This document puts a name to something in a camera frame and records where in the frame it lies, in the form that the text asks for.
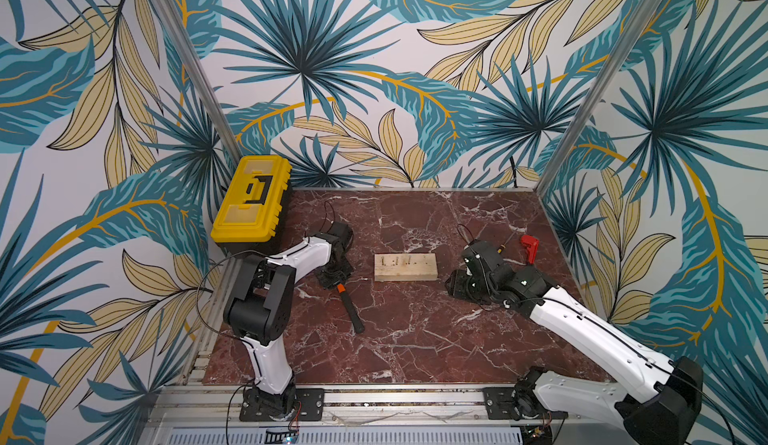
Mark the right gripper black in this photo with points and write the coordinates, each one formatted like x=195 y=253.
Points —
x=459 y=283

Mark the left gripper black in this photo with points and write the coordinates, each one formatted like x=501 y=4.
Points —
x=347 y=269

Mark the claw hammer orange black handle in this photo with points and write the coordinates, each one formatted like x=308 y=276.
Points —
x=349 y=306

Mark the wooden block with nails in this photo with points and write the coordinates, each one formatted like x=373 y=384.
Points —
x=405 y=267

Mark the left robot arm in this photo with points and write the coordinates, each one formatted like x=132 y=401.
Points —
x=258 y=310

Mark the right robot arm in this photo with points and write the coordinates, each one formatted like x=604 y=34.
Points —
x=654 y=398

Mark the yellow black screwdriver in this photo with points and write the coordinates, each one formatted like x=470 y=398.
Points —
x=501 y=247

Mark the yellow black toolbox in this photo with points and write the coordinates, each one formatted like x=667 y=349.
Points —
x=252 y=215

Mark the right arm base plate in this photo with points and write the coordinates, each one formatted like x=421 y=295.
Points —
x=512 y=403

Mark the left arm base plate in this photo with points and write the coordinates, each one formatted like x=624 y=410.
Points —
x=306 y=404

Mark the aluminium front rail frame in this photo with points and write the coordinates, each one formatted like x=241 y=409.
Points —
x=362 y=414

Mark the left aluminium corner post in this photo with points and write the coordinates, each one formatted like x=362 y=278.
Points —
x=190 y=60

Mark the aluminium corner post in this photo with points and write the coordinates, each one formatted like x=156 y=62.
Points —
x=190 y=60
x=624 y=45

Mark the right aluminium corner post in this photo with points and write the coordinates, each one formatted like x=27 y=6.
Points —
x=624 y=45

